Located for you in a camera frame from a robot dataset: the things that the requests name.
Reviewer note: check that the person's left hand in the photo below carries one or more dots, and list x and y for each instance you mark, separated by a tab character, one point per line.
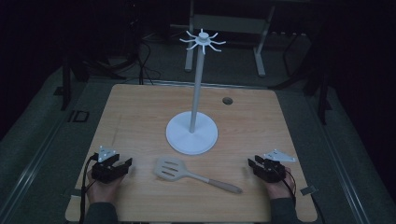
102	190

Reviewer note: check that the white utensil rack with hooks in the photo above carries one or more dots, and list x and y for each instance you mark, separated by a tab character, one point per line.
192	133

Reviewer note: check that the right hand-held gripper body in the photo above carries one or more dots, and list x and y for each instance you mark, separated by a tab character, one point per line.
271	170

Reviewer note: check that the white metal desk frame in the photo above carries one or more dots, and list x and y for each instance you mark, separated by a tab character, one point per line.
229	24

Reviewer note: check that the aluminium floor rail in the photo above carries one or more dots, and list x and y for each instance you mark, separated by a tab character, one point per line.
34	166
339	168

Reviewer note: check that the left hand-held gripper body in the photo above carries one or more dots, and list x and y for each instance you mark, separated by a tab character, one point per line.
104	172

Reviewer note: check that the black metal stand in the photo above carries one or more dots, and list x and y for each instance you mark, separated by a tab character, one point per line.
311	81
93	67

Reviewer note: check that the grey tape piece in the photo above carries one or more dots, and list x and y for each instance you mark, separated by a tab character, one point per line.
308	190

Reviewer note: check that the person's right hand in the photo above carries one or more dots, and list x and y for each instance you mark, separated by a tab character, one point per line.
277	188

